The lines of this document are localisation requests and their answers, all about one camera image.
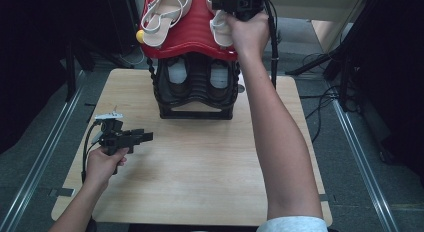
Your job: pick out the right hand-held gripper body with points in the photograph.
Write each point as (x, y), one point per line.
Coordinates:
(248, 5)

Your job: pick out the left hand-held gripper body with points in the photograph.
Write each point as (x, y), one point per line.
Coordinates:
(113, 138)

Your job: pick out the white heeled sandal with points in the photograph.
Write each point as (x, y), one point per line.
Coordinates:
(221, 32)
(160, 28)

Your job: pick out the red and black shoe rack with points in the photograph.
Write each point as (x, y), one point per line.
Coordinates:
(196, 32)

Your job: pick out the person's right hand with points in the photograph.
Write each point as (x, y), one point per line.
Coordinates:
(250, 35)

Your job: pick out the person's left hand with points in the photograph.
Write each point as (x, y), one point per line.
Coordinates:
(103, 168)

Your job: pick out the black metal stand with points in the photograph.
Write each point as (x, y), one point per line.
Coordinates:
(313, 63)
(70, 75)

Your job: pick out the small grey disc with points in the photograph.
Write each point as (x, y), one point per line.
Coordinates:
(241, 88)

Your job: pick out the black curtain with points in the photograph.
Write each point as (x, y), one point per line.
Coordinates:
(30, 58)
(396, 75)

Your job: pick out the light grey sleeve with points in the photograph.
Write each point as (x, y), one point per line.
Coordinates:
(293, 225)

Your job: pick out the grey table bracket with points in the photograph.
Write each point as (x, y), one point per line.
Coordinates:
(324, 197)
(63, 192)

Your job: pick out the metal floor rail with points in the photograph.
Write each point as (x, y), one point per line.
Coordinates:
(40, 162)
(366, 178)

